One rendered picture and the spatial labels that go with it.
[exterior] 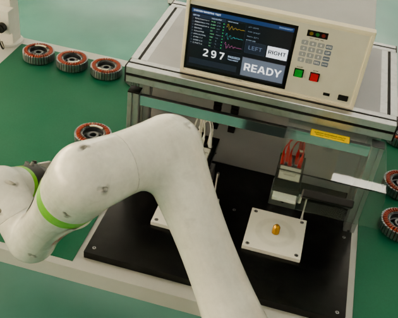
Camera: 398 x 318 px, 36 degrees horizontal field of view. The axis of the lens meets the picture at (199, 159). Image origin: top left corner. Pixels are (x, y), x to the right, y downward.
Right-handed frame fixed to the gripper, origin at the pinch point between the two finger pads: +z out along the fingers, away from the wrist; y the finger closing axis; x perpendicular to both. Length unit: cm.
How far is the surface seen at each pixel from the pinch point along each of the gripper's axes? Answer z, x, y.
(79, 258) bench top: -20.0, -14.7, 16.5
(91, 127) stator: 18.5, 11.3, -4.3
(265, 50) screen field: -11, 45, 45
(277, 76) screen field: -7, 40, 50
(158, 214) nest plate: -5.0, -2.1, 29.0
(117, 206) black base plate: -4.9, -3.4, 17.7
